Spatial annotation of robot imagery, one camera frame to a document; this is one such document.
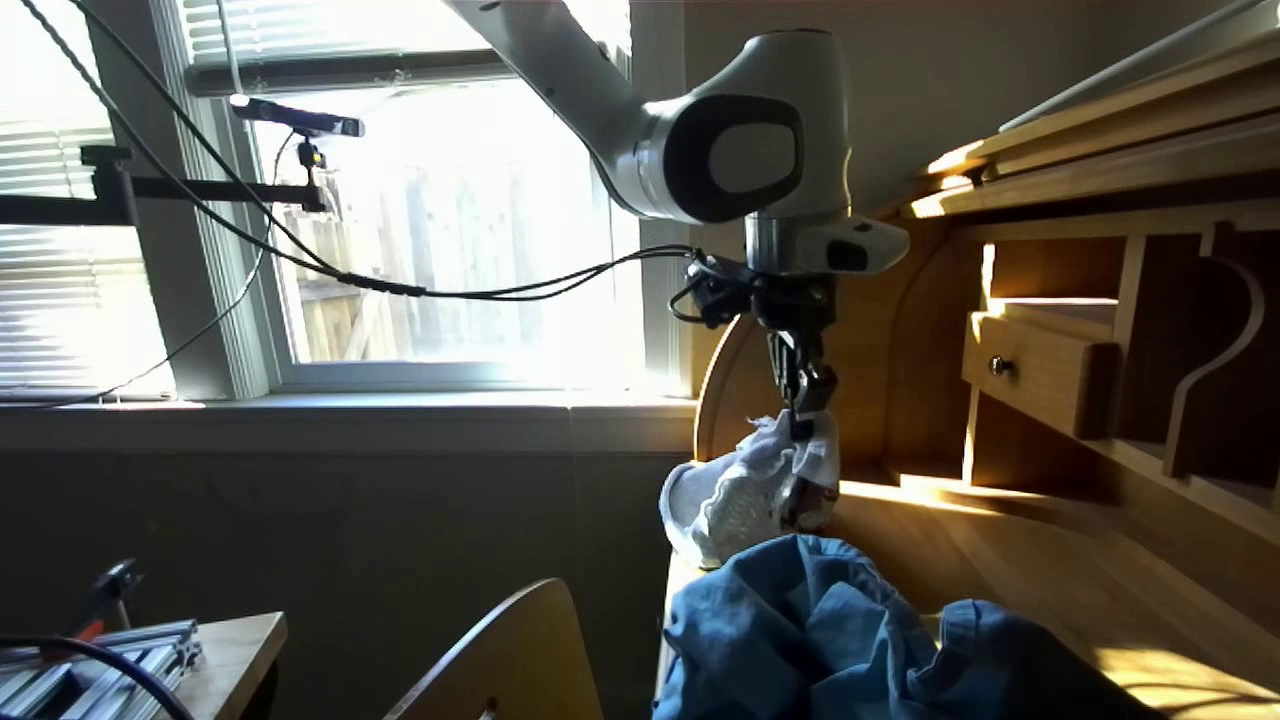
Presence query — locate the small wooden side table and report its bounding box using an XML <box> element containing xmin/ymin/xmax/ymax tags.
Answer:
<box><xmin>0</xmin><ymin>608</ymin><xmax>291</xmax><ymax>720</ymax></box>

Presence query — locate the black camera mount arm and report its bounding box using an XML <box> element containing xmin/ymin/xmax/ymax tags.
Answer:
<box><xmin>0</xmin><ymin>138</ymin><xmax>338</xmax><ymax>227</ymax></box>

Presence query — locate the white and red towel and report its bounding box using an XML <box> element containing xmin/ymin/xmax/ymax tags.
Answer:
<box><xmin>654</xmin><ymin>405</ymin><xmax>848</xmax><ymax>572</ymax></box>

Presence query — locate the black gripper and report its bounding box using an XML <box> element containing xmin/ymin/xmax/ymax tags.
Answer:
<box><xmin>757</xmin><ymin>270</ymin><xmax>842</xmax><ymax>449</ymax></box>

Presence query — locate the red handled tool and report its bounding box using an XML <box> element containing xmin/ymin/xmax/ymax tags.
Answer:
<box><xmin>60</xmin><ymin>553</ymin><xmax>149</xmax><ymax>643</ymax></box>

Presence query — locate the window with frame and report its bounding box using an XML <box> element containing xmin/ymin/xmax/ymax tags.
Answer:
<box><xmin>0</xmin><ymin>0</ymin><xmax>699</xmax><ymax>455</ymax></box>

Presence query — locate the wooden chair back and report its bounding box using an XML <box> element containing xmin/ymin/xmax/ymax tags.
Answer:
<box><xmin>380</xmin><ymin>572</ymin><xmax>609</xmax><ymax>720</ymax></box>

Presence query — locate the blue cloth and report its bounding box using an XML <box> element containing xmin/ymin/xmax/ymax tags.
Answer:
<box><xmin>648</xmin><ymin>527</ymin><xmax>1166</xmax><ymax>720</ymax></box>

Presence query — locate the black external camera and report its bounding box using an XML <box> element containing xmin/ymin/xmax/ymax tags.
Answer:
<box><xmin>226</xmin><ymin>91</ymin><xmax>369</xmax><ymax>145</ymax></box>

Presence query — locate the wooden desk with hutch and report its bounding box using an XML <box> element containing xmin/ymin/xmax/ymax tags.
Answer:
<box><xmin>652</xmin><ymin>19</ymin><xmax>1280</xmax><ymax>720</ymax></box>

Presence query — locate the thick black floor cable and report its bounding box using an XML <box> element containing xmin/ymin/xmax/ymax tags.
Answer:
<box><xmin>0</xmin><ymin>632</ymin><xmax>199</xmax><ymax>720</ymax></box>

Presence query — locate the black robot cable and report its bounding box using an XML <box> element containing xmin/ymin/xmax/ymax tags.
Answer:
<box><xmin>14</xmin><ymin>0</ymin><xmax>706</xmax><ymax>308</ymax></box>

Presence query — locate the metal rails bundle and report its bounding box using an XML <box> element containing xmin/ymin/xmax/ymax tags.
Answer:
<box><xmin>0</xmin><ymin>615</ymin><xmax>206</xmax><ymax>720</ymax></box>

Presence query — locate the grey flat board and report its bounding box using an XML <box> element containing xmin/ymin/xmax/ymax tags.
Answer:
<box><xmin>995</xmin><ymin>0</ymin><xmax>1280</xmax><ymax>141</ymax></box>

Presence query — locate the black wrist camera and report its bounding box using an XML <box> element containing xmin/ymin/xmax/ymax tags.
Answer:
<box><xmin>668</xmin><ymin>251</ymin><xmax>774</xmax><ymax>334</ymax></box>

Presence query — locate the small wooden desk drawer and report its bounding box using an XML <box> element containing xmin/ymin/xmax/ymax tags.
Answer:
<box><xmin>954</xmin><ymin>306</ymin><xmax>1125</xmax><ymax>444</ymax></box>

